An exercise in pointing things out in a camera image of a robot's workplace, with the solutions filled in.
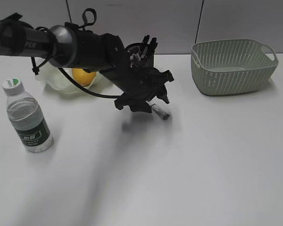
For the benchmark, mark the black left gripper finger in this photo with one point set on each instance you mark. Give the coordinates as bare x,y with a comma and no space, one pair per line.
160,79
135,105

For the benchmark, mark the clear water bottle green label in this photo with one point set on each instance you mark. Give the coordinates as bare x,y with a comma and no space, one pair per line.
26,117

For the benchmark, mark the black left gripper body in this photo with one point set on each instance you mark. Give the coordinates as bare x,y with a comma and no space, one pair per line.
137,82

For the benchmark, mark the green woven plastic basket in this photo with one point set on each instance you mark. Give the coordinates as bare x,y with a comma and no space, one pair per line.
230,67

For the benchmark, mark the pale green wavy plate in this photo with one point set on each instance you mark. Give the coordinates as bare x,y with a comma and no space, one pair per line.
57,81

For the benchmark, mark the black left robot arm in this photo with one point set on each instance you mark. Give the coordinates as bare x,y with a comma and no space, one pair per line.
72,46

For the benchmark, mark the black mesh pen holder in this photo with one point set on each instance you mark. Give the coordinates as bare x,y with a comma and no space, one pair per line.
145,62

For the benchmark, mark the grey white eraser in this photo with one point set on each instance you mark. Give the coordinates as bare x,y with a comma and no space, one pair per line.
160,112
135,57

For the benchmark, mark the black marker pen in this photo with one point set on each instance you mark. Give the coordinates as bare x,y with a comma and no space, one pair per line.
141,48
146,39
151,47

